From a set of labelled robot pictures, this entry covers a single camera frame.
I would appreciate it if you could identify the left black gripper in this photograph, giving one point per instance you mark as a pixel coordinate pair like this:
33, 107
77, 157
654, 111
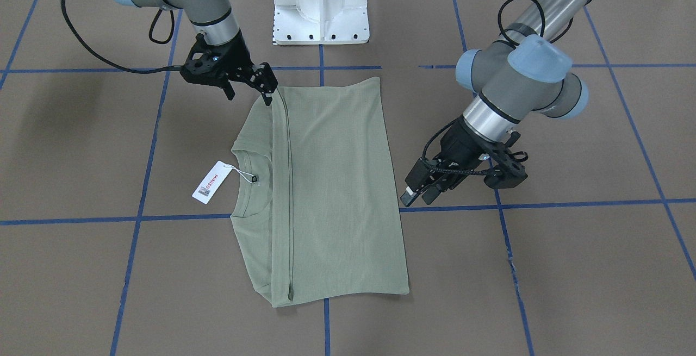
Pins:
460, 150

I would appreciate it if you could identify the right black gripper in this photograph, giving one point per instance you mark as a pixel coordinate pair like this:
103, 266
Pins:
236, 57

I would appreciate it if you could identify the olive green long-sleeve shirt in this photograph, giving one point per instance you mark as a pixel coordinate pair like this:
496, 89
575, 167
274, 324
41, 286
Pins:
317, 216

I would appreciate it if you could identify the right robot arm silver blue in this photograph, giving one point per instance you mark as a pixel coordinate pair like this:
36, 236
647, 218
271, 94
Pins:
212, 18

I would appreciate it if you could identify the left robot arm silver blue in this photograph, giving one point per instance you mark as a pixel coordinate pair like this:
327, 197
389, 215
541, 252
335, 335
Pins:
521, 72

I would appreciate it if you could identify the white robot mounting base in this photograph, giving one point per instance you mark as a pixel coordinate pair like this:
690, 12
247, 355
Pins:
320, 22

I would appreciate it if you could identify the white shirt hang tag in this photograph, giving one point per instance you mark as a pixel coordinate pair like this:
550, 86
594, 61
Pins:
215, 177

